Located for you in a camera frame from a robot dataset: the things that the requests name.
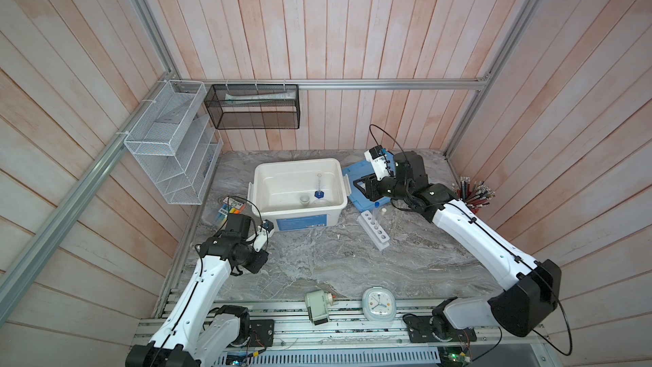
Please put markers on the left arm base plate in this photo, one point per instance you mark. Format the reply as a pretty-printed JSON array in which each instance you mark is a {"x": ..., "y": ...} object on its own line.
[{"x": 256, "y": 332}]

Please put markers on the blue plastic bin lid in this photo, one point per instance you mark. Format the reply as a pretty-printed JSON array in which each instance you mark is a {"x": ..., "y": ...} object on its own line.
[{"x": 356, "y": 171}]

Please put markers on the blue base glass cylinder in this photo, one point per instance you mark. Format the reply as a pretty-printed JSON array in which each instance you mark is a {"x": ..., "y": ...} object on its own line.
[{"x": 319, "y": 193}]

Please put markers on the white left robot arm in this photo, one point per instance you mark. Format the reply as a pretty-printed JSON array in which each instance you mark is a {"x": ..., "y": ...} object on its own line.
[{"x": 196, "y": 333}]

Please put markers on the highlighter marker pack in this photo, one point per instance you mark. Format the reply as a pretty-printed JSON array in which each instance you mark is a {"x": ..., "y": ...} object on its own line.
[{"x": 229, "y": 206}]

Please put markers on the white plastic storage bin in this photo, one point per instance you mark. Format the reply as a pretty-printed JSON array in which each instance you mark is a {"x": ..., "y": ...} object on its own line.
[{"x": 277, "y": 187}]

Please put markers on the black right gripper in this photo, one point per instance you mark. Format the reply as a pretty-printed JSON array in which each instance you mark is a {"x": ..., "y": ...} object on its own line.
[{"x": 371, "y": 183}]

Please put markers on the black mesh wall basket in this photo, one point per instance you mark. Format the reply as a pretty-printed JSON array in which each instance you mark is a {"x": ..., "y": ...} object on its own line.
[{"x": 254, "y": 106}]

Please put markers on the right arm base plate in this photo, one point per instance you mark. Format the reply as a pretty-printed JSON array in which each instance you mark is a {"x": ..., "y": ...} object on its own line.
[{"x": 432, "y": 329}]

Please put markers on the red pencil cup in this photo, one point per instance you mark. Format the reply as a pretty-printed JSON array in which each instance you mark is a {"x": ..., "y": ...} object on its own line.
[{"x": 474, "y": 195}]

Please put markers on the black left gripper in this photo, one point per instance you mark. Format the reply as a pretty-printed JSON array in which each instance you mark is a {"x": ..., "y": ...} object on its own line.
[{"x": 261, "y": 259}]

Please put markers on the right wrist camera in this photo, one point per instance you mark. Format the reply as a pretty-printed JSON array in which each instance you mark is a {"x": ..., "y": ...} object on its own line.
[{"x": 375, "y": 153}]

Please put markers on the small white dish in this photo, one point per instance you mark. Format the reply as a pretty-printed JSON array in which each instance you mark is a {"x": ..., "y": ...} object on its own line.
[{"x": 305, "y": 200}]

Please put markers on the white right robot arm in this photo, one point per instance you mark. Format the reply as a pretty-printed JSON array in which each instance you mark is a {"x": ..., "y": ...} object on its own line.
[{"x": 530, "y": 287}]

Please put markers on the white test tube rack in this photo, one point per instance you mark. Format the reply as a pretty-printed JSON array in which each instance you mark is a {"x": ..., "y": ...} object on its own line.
[{"x": 374, "y": 230}]

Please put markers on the white mesh wall shelf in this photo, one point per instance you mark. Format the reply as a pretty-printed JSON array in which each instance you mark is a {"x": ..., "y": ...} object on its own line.
[{"x": 176, "y": 146}]

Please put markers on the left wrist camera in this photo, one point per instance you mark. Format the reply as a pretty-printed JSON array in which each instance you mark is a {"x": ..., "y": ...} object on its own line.
[{"x": 267, "y": 226}]

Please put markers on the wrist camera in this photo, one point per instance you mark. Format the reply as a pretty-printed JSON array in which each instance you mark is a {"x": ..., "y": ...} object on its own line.
[
  {"x": 375, "y": 153},
  {"x": 267, "y": 226}
]

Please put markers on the white green timer device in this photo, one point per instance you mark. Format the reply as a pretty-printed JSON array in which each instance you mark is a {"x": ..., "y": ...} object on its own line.
[{"x": 318, "y": 303}]

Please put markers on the white analog alarm clock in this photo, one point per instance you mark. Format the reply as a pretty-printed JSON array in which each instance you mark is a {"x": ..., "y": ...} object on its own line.
[{"x": 379, "y": 305}]

